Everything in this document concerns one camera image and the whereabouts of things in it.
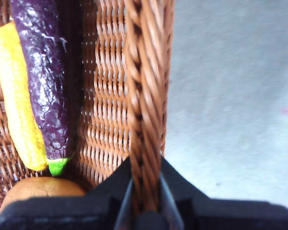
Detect purple eggplant with green stem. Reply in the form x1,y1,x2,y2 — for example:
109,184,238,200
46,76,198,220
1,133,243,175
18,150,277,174
11,0,75,177

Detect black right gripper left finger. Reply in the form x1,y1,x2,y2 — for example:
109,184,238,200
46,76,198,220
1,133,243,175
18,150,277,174
0,157,134,230

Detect brown potato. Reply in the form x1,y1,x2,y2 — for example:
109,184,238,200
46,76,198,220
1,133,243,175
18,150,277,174
0,176,87,212

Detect brown wicker basket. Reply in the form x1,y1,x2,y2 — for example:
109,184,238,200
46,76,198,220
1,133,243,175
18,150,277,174
0,0,176,214

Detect yellow corn cob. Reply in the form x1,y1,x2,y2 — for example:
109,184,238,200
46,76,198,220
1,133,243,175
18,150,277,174
0,21,49,172

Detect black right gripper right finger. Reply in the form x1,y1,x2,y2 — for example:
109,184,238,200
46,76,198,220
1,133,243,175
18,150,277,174
160,155,288,230

